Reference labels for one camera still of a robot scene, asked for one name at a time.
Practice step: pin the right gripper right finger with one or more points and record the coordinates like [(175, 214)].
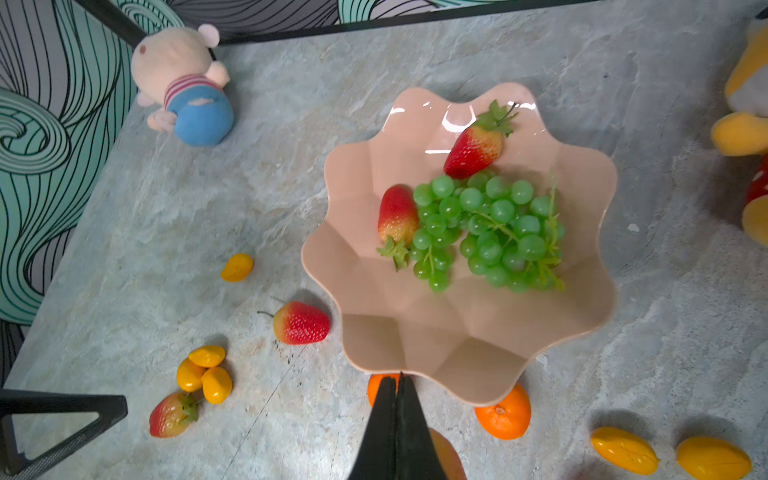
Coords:
[(415, 455)]

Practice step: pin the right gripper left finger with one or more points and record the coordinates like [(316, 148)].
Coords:
[(376, 458)]

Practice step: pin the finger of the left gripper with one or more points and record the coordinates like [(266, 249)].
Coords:
[(39, 430)]

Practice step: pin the pink scalloped fruit bowl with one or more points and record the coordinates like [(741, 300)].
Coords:
[(473, 339)]

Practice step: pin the green grape bunch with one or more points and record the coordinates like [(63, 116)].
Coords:
[(508, 232)]

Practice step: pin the strawberry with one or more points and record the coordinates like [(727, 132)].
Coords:
[(298, 323), (173, 415), (482, 142), (398, 221)]

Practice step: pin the orange mandarin lower left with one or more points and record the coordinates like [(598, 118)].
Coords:
[(448, 457)]

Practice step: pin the orange mandarin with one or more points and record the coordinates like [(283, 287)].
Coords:
[(448, 457), (374, 384), (510, 418)]

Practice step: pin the orange mandarin upper centre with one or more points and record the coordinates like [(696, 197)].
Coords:
[(374, 384)]

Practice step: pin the yellow kumquat cluster left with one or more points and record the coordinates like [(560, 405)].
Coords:
[(189, 376)]

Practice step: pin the yellow kumquat cluster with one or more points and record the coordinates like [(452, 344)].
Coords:
[(189, 376), (217, 385), (208, 356)]

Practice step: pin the orange mandarin centre right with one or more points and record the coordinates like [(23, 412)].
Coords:
[(510, 418)]

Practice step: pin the yellow kumquat cluster right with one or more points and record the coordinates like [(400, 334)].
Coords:
[(217, 385)]

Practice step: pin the yellow kumquat cluster top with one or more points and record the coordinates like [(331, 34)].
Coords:
[(208, 356)]

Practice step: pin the lone yellow kumquat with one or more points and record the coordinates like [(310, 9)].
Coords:
[(237, 268)]

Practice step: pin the yellow kumquat right pair inner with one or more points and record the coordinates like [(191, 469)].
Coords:
[(625, 450)]

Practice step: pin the yellow kumquat pair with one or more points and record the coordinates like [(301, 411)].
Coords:
[(625, 450), (707, 458)]

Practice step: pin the yellow kumquat right pair outer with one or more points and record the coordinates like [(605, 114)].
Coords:
[(707, 458)]

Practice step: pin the pink pig plush toy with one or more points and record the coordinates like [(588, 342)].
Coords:
[(175, 69)]

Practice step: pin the yellow chick plush toy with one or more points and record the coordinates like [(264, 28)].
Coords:
[(743, 132)]

